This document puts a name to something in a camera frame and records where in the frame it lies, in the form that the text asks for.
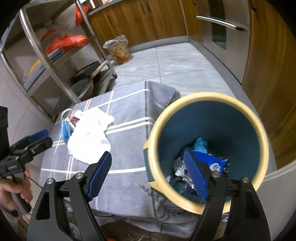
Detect white crumpled tissue paper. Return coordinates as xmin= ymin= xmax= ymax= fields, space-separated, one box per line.
xmin=67 ymin=107 xmax=115 ymax=165

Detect black pan with wooden handle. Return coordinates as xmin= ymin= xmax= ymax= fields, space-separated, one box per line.
xmin=55 ymin=61 xmax=107 ymax=114

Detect blue white wipes package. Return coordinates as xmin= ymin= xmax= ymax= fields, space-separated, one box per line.
xmin=181 ymin=149 xmax=230 ymax=175

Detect yellow rimmed blue trash bin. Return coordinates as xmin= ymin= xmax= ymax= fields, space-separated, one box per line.
xmin=143 ymin=92 xmax=269 ymax=214

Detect stainless steel shelf rack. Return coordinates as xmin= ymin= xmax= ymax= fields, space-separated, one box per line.
xmin=1 ymin=1 xmax=117 ymax=118

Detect red plastic bag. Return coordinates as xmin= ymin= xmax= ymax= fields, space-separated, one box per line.
xmin=45 ymin=35 xmax=88 ymax=55

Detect grey checked cloth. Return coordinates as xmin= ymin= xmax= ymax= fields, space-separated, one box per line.
xmin=38 ymin=80 xmax=232 ymax=239

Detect stainless steel oven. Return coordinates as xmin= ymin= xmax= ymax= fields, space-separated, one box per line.
xmin=196 ymin=0 xmax=250 ymax=83

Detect patterned small waste bin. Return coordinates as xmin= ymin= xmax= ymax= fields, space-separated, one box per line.
xmin=103 ymin=35 xmax=132 ymax=65

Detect person's left hand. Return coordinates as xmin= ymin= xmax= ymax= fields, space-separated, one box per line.
xmin=0 ymin=167 xmax=33 ymax=211

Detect light blue face mask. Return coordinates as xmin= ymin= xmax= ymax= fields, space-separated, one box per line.
xmin=61 ymin=108 xmax=80 ymax=144

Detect wooden kitchen cabinets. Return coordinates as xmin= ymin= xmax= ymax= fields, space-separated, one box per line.
xmin=89 ymin=1 xmax=295 ymax=168

